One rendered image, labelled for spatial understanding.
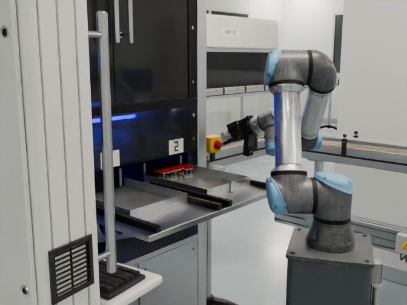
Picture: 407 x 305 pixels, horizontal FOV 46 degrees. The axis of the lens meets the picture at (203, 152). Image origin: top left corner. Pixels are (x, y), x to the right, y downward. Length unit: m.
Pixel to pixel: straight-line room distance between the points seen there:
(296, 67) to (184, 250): 0.99
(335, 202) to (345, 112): 1.73
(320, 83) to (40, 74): 0.97
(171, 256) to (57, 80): 1.28
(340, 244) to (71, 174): 0.88
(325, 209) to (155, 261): 0.81
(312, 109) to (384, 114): 1.39
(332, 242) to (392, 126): 1.65
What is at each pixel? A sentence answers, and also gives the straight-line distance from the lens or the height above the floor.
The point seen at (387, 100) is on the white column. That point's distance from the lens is 3.12.
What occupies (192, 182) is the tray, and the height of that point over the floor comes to 0.88.
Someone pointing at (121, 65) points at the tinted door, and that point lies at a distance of 1.80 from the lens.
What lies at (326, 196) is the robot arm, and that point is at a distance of 1.53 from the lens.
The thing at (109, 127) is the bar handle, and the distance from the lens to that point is 1.10.
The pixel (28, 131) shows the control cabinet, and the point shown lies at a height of 1.25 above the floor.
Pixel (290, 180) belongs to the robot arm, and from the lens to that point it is 1.51.
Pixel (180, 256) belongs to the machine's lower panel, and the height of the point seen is 0.53.
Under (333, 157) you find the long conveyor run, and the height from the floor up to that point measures 0.87.
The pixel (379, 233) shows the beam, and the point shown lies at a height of 0.51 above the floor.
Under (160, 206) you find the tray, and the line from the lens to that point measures 1.62.
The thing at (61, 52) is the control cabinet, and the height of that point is 1.39.
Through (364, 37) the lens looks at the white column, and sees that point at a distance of 3.17.
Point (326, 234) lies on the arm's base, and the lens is 1.57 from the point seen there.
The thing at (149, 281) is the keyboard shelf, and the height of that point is 0.80.
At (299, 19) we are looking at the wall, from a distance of 10.97.
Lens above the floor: 1.38
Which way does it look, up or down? 11 degrees down
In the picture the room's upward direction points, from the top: straight up
